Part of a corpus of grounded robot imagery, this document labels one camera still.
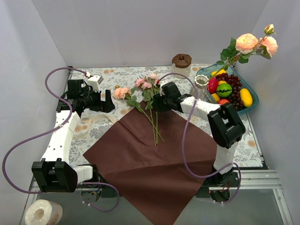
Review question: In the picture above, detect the peach double rose stem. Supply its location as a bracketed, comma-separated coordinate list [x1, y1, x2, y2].
[113, 85, 164, 142]

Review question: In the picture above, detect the cream ribbon gold lettering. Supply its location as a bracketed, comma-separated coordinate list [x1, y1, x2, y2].
[73, 114, 117, 140]

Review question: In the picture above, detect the pink artificial flower bunch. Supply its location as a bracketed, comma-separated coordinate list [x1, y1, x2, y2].
[135, 78, 158, 146]

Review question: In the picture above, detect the red paper bouquet wrap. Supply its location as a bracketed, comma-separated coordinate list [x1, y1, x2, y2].
[84, 109, 217, 225]

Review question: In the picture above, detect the peach rose stem with bud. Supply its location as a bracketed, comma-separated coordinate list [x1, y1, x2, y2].
[216, 24, 278, 71]

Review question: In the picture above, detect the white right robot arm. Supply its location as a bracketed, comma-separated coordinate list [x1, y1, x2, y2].
[153, 81, 246, 186]

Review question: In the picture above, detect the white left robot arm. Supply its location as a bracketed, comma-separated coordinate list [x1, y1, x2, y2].
[31, 75, 115, 193]

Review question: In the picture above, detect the white ribbed ceramic vase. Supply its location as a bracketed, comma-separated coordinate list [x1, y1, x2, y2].
[189, 75, 209, 101]

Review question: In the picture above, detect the floral patterned table mat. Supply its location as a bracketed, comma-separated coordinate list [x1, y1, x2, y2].
[67, 64, 265, 170]

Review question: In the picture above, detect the brown and white jar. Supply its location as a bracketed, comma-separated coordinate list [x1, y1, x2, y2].
[172, 53, 192, 77]

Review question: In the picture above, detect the small yellow lemon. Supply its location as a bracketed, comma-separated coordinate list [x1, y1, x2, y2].
[211, 93, 220, 102]

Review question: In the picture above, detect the red dragon fruit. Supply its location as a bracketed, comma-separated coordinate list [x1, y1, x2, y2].
[207, 77, 218, 94]

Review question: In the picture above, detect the red apple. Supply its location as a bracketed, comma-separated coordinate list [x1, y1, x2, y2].
[217, 98, 231, 105]

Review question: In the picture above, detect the green toy watermelon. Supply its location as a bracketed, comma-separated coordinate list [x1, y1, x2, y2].
[216, 83, 232, 98]

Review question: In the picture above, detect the yellow fruit back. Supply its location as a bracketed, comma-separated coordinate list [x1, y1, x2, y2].
[211, 69, 226, 77]

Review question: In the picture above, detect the dark purple grape bunch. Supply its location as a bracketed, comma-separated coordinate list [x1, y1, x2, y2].
[216, 73, 245, 111]

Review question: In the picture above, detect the yellow mango right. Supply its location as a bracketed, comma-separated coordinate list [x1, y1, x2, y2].
[240, 88, 253, 107]

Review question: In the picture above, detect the white toilet paper roll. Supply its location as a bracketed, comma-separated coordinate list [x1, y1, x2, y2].
[25, 199, 63, 225]

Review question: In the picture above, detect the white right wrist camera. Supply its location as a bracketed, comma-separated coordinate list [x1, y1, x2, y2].
[156, 80, 169, 90]

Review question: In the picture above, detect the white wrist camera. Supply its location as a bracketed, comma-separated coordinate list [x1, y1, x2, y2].
[86, 75, 103, 93]
[156, 80, 169, 90]

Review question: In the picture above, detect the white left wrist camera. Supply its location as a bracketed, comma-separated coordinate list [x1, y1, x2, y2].
[86, 75, 103, 93]

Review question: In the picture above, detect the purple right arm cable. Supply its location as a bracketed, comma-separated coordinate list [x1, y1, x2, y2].
[157, 72, 241, 205]

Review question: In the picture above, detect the aluminium frame rail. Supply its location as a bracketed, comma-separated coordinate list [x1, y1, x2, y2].
[26, 170, 293, 225]

